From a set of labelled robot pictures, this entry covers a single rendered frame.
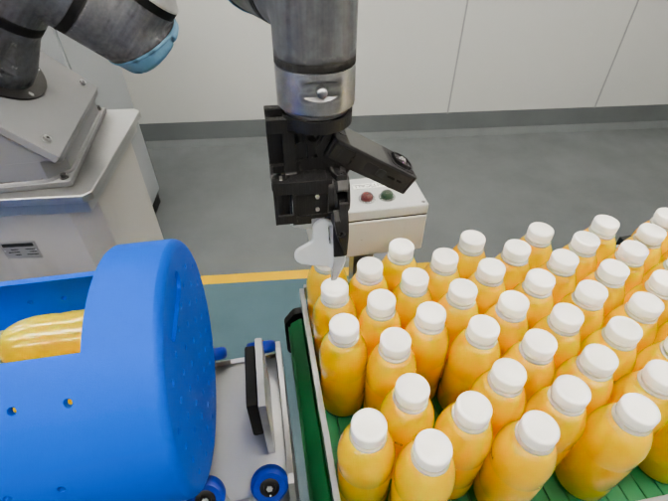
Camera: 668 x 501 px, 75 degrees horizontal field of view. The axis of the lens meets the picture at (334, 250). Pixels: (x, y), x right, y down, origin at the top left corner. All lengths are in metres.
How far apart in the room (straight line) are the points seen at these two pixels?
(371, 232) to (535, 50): 2.95
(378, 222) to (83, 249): 0.51
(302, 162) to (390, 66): 2.84
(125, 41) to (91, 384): 0.55
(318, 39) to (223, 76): 2.87
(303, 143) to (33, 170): 0.48
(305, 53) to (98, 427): 0.35
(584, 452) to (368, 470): 0.27
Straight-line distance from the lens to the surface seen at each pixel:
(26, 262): 0.93
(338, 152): 0.45
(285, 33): 0.40
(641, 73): 4.11
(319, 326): 0.64
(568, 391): 0.58
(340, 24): 0.39
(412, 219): 0.76
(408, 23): 3.22
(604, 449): 0.63
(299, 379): 0.75
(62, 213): 0.83
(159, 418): 0.42
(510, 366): 0.57
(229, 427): 0.68
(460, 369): 0.63
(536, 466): 0.56
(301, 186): 0.45
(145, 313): 0.42
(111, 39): 0.81
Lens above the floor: 1.52
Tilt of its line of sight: 41 degrees down
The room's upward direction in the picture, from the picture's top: straight up
